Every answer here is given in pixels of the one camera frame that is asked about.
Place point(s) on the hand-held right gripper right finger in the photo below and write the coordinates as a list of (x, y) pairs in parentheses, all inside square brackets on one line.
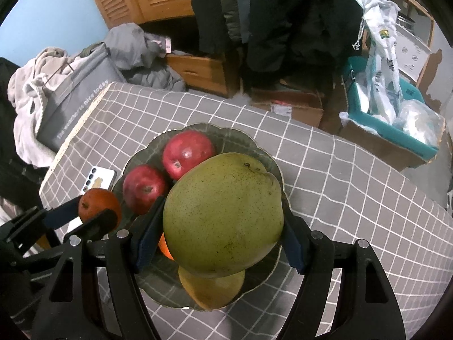
[(293, 244)]

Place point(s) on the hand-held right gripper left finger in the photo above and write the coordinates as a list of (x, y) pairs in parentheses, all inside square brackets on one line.
[(148, 233)]

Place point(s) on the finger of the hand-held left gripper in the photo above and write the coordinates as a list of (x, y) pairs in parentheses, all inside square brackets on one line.
[(60, 216), (102, 219)]

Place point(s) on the orange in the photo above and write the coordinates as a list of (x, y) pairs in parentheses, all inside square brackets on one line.
[(164, 249), (97, 203)]

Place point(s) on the red apple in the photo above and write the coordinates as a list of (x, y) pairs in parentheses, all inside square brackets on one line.
[(187, 154), (145, 187)]

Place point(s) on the green glass bowl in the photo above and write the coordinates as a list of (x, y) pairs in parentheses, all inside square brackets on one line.
[(237, 138)]

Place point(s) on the white smartphone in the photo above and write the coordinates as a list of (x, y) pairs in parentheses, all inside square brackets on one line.
[(101, 179)]

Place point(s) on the dark cloth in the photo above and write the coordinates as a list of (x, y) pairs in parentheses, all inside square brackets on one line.
[(14, 184)]

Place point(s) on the grey checked tablecloth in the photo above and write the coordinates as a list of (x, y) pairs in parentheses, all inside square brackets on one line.
[(336, 184)]

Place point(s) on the pale fleece blanket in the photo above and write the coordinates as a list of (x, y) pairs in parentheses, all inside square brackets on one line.
[(24, 113)]

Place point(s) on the large cardboard box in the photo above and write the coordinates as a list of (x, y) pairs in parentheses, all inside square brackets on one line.
[(375, 145)]

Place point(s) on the grey tote bag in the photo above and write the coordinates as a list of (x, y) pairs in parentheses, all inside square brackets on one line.
[(81, 85)]

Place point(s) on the small cardboard box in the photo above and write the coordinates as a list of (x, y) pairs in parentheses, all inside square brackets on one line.
[(293, 102)]

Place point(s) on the teal plastic crate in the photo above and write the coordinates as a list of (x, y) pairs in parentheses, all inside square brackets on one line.
[(389, 131)]

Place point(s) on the wooden drawer box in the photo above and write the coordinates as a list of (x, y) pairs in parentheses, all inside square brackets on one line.
[(198, 71)]

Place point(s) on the clear plastic bag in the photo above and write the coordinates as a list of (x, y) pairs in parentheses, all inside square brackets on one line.
[(417, 120)]

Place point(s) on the pile of grey clothes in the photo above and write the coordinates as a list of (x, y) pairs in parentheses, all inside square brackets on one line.
[(131, 46)]

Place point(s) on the black hooded coat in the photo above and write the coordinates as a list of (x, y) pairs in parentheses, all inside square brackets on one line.
[(300, 24)]

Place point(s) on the white plastic basket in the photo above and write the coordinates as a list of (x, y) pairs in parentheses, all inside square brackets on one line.
[(412, 53)]

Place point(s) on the grey jacket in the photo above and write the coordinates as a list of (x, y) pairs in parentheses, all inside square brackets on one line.
[(235, 14)]

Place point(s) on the wooden shelf unit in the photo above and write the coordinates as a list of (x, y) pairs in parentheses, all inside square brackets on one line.
[(430, 24)]

